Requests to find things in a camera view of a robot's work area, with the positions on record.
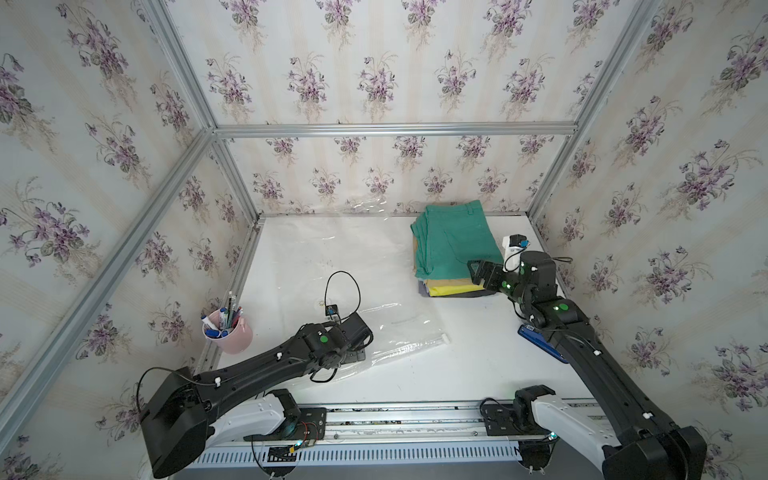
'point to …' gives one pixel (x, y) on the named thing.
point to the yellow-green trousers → (444, 290)
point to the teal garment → (448, 237)
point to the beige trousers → (435, 283)
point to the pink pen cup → (228, 330)
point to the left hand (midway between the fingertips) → (350, 355)
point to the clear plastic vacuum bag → (359, 261)
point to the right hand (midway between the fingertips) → (487, 264)
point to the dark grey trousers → (424, 292)
